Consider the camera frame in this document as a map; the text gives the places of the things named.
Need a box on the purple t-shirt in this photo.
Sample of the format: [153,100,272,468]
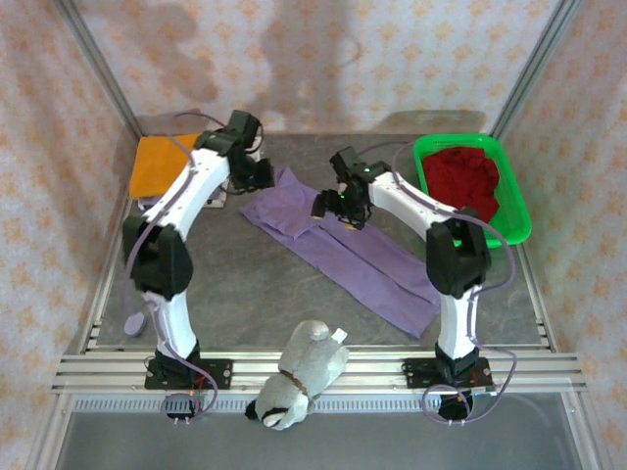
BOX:
[238,165,442,340]

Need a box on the aluminium frame post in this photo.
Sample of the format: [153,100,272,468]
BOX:
[52,0,146,141]
[489,0,582,141]

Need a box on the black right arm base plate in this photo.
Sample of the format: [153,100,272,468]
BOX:
[402,356,493,392]

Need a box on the green plastic basket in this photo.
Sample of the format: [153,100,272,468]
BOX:
[412,132,534,251]

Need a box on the folded orange t-shirt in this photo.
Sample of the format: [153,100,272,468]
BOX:
[127,132,203,200]

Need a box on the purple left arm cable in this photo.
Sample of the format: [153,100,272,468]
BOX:
[121,111,264,426]

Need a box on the aluminium front rail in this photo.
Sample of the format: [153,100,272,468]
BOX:
[51,348,589,395]

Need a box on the grey plush toy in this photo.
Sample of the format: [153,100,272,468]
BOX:
[244,319,352,432]

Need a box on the red t-shirt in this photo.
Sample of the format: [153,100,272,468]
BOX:
[421,145,502,224]

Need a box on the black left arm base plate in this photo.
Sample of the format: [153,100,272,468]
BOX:
[144,358,233,392]

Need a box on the perforated metal strip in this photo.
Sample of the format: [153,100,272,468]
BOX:
[72,395,569,413]

